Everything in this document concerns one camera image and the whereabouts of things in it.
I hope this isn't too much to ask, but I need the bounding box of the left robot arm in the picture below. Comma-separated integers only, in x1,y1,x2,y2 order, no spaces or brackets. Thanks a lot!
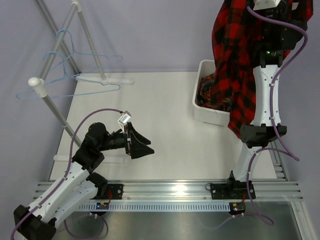
13,122,155,240

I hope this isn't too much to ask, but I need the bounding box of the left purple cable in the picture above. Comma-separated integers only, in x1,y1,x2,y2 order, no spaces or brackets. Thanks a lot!
9,107,123,240

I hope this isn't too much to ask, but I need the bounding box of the brown plaid shirt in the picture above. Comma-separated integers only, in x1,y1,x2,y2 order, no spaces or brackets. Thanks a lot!
196,73,233,112

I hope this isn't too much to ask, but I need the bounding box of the white slotted cable duct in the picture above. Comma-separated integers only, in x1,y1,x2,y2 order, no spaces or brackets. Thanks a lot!
77,202,231,212

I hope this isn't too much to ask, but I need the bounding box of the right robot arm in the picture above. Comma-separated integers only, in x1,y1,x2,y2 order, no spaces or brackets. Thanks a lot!
221,0,308,200

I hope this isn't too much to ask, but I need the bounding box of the red black plaid shirt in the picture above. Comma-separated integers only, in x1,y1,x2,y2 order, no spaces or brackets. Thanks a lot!
211,0,315,140

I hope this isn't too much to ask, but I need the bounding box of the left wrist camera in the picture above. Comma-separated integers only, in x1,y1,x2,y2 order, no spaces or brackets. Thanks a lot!
117,111,132,133

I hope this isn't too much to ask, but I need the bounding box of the white plastic bin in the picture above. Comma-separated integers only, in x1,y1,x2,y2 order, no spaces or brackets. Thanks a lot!
192,59,230,127

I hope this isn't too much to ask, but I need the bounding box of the aluminium mounting rail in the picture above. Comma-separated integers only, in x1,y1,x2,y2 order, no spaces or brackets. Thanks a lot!
119,180,303,202

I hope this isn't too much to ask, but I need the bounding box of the purple cable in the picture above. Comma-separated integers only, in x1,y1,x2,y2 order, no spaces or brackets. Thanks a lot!
246,6,309,201
9,107,123,240

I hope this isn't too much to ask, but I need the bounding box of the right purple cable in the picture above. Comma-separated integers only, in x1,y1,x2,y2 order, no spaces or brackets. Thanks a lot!
246,6,309,201

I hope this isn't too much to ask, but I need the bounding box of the white clothes rack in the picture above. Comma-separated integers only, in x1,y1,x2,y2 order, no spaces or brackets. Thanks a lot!
28,0,134,147

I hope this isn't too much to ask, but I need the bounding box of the blue hanger with red shirt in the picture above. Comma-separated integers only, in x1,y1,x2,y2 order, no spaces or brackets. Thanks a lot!
50,29,123,82

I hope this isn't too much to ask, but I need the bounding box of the light blue wire hanger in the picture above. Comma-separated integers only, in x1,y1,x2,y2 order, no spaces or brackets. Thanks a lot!
16,51,121,101

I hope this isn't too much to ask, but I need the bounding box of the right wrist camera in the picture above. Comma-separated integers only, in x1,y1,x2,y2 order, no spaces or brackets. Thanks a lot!
253,0,281,11

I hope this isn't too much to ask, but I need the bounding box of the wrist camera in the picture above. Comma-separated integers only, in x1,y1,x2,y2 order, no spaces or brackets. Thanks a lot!
117,111,132,133
253,0,281,11

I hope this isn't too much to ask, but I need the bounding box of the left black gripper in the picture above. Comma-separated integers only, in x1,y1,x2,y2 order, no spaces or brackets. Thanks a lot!
98,122,154,160

